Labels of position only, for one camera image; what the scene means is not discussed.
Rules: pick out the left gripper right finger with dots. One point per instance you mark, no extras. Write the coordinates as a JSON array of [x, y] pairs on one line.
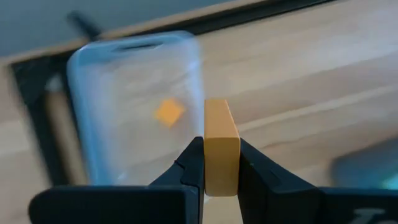
[[295, 205]]

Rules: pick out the clear plastic container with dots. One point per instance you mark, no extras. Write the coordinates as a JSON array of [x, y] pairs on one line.
[[124, 77]]

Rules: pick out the smoky grey plastic container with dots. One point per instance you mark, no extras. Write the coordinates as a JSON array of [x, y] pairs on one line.
[[363, 165]]

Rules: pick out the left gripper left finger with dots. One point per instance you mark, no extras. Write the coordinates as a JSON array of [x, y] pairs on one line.
[[124, 205]]

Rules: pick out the orange block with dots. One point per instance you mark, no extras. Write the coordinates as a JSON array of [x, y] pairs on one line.
[[221, 149], [169, 112]]

